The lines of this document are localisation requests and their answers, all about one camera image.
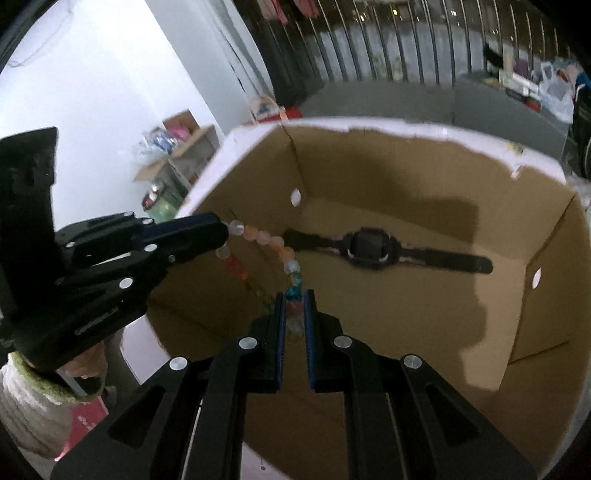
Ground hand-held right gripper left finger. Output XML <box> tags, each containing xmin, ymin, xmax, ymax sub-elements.
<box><xmin>50</xmin><ymin>292</ymin><xmax>286</xmax><ymax>480</ymax></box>

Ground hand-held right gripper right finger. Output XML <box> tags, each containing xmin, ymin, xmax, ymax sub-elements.
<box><xmin>302</xmin><ymin>290</ymin><xmax>539</xmax><ymax>480</ymax></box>

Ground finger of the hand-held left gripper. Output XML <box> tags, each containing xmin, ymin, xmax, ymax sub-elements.
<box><xmin>9</xmin><ymin>241</ymin><xmax>228</xmax><ymax>372</ymax></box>
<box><xmin>54</xmin><ymin>211</ymin><xmax>230</xmax><ymax>271</ymax></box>

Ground colourful beaded bracelet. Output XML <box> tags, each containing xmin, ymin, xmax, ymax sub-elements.
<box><xmin>215</xmin><ymin>219</ymin><xmax>308</xmax><ymax>344</ymax></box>

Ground brown cardboard box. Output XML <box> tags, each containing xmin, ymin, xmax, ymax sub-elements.
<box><xmin>148</xmin><ymin>117</ymin><xmax>583</xmax><ymax>480</ymax></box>

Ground person's left forearm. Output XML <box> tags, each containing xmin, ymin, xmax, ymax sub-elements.
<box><xmin>0</xmin><ymin>353</ymin><xmax>112</xmax><ymax>472</ymax></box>

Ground person's left hand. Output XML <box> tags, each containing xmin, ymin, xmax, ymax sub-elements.
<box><xmin>60</xmin><ymin>342</ymin><xmax>109</xmax><ymax>384</ymax></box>

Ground small open cardboard box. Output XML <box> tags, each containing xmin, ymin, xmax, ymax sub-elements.
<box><xmin>134</xmin><ymin>110</ymin><xmax>218</xmax><ymax>185</ymax></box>

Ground black digital wristwatch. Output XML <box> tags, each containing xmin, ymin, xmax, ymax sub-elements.
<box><xmin>281</xmin><ymin>227</ymin><xmax>494</xmax><ymax>275</ymax></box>

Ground pink cloth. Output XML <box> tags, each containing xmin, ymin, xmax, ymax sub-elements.
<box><xmin>55</xmin><ymin>401</ymin><xmax>110</xmax><ymax>462</ymax></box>

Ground pink hanging garment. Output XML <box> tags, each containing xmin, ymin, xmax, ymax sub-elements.
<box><xmin>256</xmin><ymin>0</ymin><xmax>319</xmax><ymax>25</ymax></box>

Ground metal balcony railing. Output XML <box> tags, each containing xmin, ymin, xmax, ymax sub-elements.
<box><xmin>240</xmin><ymin>0</ymin><xmax>568</xmax><ymax>88</ymax></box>

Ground grey cabinet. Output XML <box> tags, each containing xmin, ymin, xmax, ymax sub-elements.
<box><xmin>300</xmin><ymin>74</ymin><xmax>571</xmax><ymax>160</ymax></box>

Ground flat boxes on cabinet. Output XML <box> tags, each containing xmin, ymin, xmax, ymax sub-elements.
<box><xmin>499</xmin><ymin>69</ymin><xmax>541</xmax><ymax>109</ymax></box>

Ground wheelchair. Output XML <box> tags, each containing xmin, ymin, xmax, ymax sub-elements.
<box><xmin>571</xmin><ymin>69</ymin><xmax>591</xmax><ymax>181</ymax></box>

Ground white plastic bag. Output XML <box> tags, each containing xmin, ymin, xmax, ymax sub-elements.
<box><xmin>538</xmin><ymin>60</ymin><xmax>575</xmax><ymax>123</ymax></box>

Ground white wall cable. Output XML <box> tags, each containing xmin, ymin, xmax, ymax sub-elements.
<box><xmin>4</xmin><ymin>28</ymin><xmax>63</xmax><ymax>70</ymax></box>

